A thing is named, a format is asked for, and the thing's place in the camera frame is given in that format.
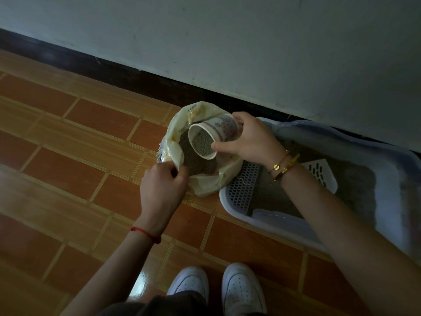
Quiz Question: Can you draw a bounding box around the person's right hand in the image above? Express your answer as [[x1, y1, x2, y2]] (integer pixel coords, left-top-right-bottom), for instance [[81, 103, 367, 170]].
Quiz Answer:
[[211, 111, 286, 168]]

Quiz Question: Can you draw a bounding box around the person's left hand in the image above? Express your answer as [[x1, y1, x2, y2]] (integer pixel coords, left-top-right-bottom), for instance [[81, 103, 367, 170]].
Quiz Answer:
[[133, 161, 189, 238]]

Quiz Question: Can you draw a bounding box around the printed paper cup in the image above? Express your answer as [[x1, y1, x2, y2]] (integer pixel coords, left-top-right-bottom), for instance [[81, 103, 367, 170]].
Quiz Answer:
[[188, 114, 243, 160]]

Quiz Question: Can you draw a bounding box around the cream litter bag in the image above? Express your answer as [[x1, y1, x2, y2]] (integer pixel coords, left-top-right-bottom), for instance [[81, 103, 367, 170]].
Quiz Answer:
[[156, 101, 244, 197]]

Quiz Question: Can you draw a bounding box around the person's right forearm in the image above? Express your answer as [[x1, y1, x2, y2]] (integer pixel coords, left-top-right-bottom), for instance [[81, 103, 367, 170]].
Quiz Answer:
[[281, 162, 421, 316]]

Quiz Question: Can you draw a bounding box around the person's left forearm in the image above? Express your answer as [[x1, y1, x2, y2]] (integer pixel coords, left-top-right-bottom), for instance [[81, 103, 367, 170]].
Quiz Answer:
[[60, 226, 161, 316]]

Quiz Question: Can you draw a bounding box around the grey cat litter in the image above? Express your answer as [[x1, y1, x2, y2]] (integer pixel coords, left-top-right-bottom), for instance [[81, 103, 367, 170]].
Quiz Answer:
[[178, 129, 218, 177]]

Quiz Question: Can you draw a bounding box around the wide gold bangle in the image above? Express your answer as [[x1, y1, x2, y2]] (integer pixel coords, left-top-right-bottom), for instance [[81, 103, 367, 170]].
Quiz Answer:
[[274, 153, 301, 182]]

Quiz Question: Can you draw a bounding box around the white slotted litter scoop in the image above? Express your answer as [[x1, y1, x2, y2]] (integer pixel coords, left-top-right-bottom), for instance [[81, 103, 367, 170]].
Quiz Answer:
[[300, 158, 339, 195]]

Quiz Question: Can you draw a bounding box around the white left sneaker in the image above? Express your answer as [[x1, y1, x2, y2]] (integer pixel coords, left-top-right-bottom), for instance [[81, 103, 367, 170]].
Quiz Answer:
[[166, 266, 210, 304]]

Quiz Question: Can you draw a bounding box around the white sneaker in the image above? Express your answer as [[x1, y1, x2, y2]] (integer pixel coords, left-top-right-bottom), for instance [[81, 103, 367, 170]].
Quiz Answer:
[[166, 266, 210, 304], [221, 263, 267, 316]]

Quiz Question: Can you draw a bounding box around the white plastic litter box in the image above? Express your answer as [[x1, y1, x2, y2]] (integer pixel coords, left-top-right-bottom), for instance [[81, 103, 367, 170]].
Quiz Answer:
[[219, 117, 421, 260]]

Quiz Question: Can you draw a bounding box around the white right sneaker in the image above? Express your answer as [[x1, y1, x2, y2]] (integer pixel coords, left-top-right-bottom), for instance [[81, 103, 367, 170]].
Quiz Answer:
[[221, 263, 267, 316]]

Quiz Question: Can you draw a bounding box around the thin gold bracelet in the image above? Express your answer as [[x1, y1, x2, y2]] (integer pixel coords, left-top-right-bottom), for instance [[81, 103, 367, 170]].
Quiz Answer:
[[267, 150, 290, 173]]

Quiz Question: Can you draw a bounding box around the red string bracelet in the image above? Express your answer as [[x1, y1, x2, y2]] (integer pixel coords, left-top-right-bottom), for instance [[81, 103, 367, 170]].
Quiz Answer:
[[130, 226, 162, 245]]

